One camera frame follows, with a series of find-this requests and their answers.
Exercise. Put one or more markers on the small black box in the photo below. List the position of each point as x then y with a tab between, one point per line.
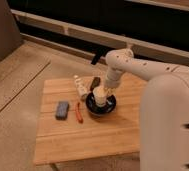
96	82

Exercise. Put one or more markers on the white ceramic cup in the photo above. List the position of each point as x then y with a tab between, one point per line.
100	103

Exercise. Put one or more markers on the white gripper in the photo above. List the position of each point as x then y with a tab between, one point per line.
100	92

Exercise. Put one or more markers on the white tube bottle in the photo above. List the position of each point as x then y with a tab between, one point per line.
81	88

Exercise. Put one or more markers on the blue grey sponge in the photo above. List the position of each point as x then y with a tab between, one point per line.
62	110

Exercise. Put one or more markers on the dark ceramic bowl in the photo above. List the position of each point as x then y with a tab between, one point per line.
99	111

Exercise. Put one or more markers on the grey cabinet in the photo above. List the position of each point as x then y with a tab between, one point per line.
10	37

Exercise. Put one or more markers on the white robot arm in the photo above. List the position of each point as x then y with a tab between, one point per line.
164	108

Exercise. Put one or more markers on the wooden table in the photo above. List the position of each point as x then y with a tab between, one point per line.
67	140

